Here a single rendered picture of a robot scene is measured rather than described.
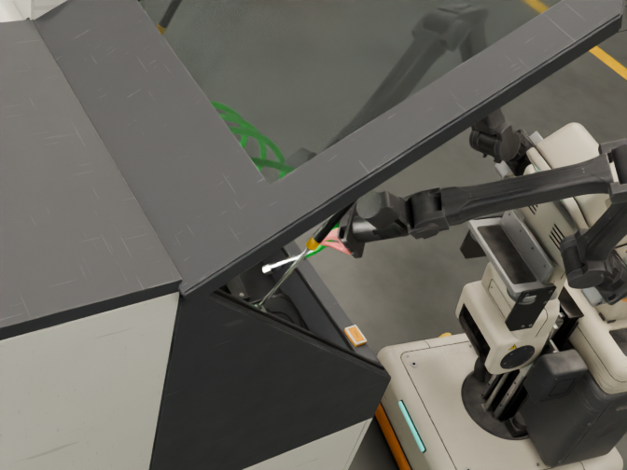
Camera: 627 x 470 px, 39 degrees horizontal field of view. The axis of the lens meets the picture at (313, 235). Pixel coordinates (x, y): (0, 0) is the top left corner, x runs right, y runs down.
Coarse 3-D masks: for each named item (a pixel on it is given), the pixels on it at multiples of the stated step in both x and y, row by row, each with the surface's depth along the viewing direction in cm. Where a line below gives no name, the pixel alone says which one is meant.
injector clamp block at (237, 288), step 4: (232, 280) 201; (236, 280) 202; (228, 284) 200; (232, 284) 200; (236, 284) 201; (240, 284) 201; (228, 288) 200; (232, 288) 200; (236, 288) 200; (240, 288) 200; (244, 288) 200; (228, 292) 200; (232, 292) 199; (236, 292) 199; (240, 292) 199; (244, 292) 200; (236, 296) 198; (240, 296) 199; (244, 296) 199; (248, 296) 199; (244, 300) 199; (248, 300) 200
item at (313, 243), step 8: (344, 208) 142; (336, 216) 142; (328, 224) 143; (336, 224) 144; (320, 232) 144; (328, 232) 144; (312, 240) 145; (320, 240) 145; (312, 248) 146; (304, 256) 147; (296, 264) 148; (288, 272) 149; (280, 280) 150; (272, 288) 151; (256, 304) 153; (264, 304) 153
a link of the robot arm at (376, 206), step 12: (372, 192) 166; (384, 192) 165; (360, 204) 167; (372, 204) 165; (384, 204) 164; (396, 204) 166; (408, 204) 171; (372, 216) 164; (384, 216) 166; (396, 216) 167; (408, 216) 169; (408, 228) 168; (420, 228) 167; (432, 228) 166
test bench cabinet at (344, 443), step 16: (336, 432) 201; (352, 432) 206; (304, 448) 198; (320, 448) 203; (336, 448) 208; (352, 448) 213; (256, 464) 191; (272, 464) 195; (288, 464) 200; (304, 464) 205; (320, 464) 210; (336, 464) 216
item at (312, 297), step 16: (272, 256) 223; (272, 272) 225; (304, 272) 212; (288, 288) 220; (304, 288) 213; (320, 288) 210; (304, 304) 214; (320, 304) 207; (336, 304) 207; (304, 320) 216; (320, 320) 209; (336, 320) 204; (320, 336) 211; (336, 336) 204; (368, 352) 199
